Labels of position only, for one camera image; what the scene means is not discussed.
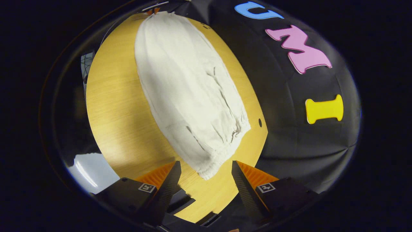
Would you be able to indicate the white jeans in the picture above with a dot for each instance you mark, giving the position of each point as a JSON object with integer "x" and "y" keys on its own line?
{"x": 180, "y": 80}

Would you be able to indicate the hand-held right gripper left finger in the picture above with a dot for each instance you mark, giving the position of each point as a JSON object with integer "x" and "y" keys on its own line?
{"x": 165, "y": 190}

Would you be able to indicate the black backdrop cloth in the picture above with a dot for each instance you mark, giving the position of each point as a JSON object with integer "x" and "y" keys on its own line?
{"x": 289, "y": 129}

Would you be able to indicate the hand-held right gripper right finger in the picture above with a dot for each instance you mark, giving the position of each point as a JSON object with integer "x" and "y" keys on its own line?
{"x": 246, "y": 193}

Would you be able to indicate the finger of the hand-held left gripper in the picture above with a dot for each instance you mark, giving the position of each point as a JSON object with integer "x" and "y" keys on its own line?
{"x": 151, "y": 12}

